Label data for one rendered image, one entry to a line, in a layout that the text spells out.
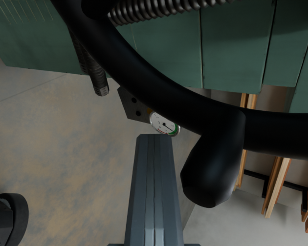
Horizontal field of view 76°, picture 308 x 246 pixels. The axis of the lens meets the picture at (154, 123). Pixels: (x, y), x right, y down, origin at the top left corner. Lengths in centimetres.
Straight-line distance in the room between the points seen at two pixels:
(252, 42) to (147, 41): 16
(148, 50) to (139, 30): 4
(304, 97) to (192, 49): 17
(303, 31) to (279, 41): 2
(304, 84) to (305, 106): 4
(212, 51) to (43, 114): 79
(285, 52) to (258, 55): 3
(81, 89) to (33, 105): 24
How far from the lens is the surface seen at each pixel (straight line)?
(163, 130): 37
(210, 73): 34
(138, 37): 37
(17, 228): 85
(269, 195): 336
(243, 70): 32
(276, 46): 31
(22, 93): 91
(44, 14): 53
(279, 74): 32
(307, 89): 33
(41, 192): 109
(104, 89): 34
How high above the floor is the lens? 82
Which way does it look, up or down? 29 degrees down
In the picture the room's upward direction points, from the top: 103 degrees clockwise
